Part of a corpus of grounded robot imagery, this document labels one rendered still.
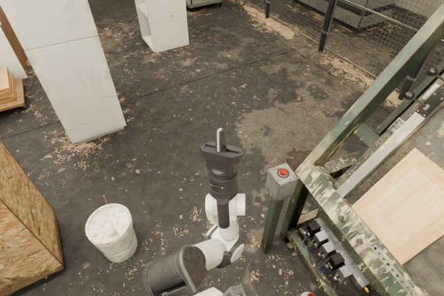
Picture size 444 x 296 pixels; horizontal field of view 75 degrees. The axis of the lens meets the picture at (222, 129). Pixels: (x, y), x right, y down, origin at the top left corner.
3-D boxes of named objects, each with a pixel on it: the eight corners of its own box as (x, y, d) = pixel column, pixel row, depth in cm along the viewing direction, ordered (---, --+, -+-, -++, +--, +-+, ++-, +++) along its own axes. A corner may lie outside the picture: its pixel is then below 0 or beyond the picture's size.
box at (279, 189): (264, 187, 170) (267, 168, 157) (281, 181, 173) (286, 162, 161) (275, 204, 162) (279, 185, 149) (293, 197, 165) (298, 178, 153)
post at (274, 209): (259, 246, 220) (271, 189, 169) (266, 244, 222) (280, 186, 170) (263, 254, 216) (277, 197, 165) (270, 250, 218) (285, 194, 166)
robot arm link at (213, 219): (234, 189, 88) (236, 209, 98) (206, 189, 89) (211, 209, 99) (234, 209, 84) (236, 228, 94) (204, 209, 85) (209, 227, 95)
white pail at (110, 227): (96, 237, 226) (75, 205, 193) (133, 220, 236) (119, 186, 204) (106, 274, 206) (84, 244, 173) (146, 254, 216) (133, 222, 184)
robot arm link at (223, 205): (244, 174, 88) (245, 202, 93) (209, 174, 89) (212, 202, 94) (244, 199, 78) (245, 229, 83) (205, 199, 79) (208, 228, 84)
